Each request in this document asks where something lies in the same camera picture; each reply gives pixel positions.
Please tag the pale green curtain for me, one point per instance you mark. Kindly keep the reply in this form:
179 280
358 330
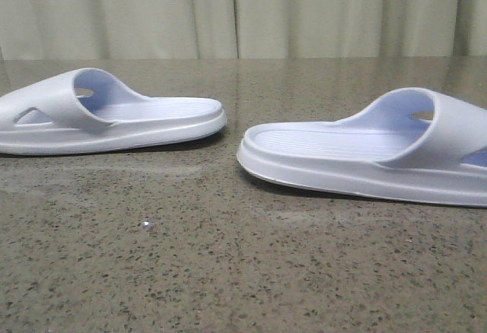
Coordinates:
244 29

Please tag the light blue slipper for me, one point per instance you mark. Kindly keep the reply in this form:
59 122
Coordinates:
411 144
88 110

